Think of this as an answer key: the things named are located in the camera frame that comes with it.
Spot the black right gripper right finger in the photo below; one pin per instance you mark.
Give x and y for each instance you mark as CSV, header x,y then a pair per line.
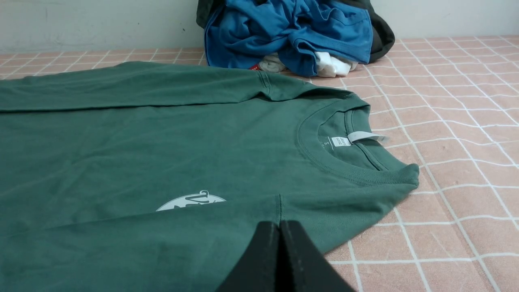
x,y
302,267

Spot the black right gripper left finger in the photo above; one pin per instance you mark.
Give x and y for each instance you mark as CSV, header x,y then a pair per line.
x,y
256,270

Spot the green long-sleeve top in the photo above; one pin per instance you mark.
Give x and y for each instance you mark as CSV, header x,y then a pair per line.
x,y
150,177

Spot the white crumpled garment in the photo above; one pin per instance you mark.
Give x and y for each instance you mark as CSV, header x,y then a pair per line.
x,y
327,66

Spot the pink checkered tablecloth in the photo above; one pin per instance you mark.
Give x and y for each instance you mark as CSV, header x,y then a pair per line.
x,y
450,106

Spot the blue crumpled shirt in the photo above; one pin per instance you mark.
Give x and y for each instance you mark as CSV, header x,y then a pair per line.
x,y
240,33

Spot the dark grey crumpled garment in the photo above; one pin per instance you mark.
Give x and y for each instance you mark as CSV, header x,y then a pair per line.
x,y
383,36

